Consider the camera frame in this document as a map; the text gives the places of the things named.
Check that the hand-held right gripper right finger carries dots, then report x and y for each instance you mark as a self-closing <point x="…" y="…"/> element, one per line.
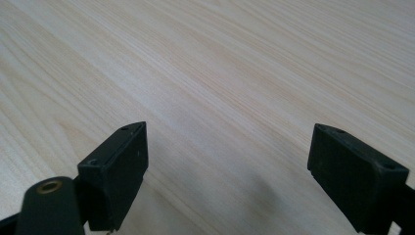
<point x="355" y="176"/>

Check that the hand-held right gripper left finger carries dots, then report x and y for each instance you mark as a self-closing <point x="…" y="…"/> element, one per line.
<point x="114" y="176"/>

